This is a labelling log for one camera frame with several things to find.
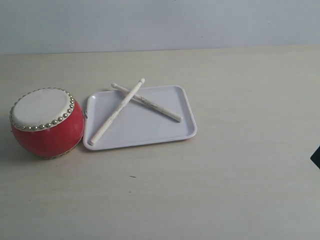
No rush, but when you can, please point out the white drumstick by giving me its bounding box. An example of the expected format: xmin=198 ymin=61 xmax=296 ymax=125
xmin=89 ymin=78 xmax=146 ymax=146
xmin=111 ymin=83 xmax=183 ymax=123

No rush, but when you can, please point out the small red drum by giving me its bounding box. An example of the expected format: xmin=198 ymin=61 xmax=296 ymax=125
xmin=9 ymin=87 xmax=85 ymax=158

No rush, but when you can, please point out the white plastic tray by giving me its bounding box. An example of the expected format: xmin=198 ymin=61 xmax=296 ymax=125
xmin=82 ymin=85 xmax=197 ymax=151

